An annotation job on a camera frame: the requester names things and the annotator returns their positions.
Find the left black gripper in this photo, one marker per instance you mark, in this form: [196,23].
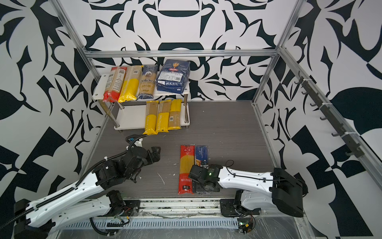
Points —
[157,155]

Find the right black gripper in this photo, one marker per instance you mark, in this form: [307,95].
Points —
[197,190]

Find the yellow Pastatime spaghetti pack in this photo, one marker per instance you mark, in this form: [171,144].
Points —
[163,116]
[151,117]

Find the yellow spaghetti pack small barcode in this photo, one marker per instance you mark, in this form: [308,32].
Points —
[175,115]

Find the dark blue clear spaghetti pack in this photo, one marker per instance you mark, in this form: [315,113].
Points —
[148,81]

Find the dark blue Barilla pasta box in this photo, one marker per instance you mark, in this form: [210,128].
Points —
[174,76]

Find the red spaghetti pack white label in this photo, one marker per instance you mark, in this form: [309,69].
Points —
[114,84]

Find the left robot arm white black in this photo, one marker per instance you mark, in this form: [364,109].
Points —
[90,196]

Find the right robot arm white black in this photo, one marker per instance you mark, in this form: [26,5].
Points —
[254,191]

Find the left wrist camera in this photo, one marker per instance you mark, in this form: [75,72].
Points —
[138,143]

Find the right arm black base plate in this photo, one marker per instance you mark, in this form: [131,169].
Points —
[232,208]

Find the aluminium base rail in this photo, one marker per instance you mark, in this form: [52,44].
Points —
[170,213]

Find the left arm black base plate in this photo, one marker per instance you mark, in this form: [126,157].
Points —
[130,208]

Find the grey wall hook rack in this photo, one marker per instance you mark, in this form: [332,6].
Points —
[331,115]

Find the aluminium cage frame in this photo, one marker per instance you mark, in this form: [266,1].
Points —
[370,160]

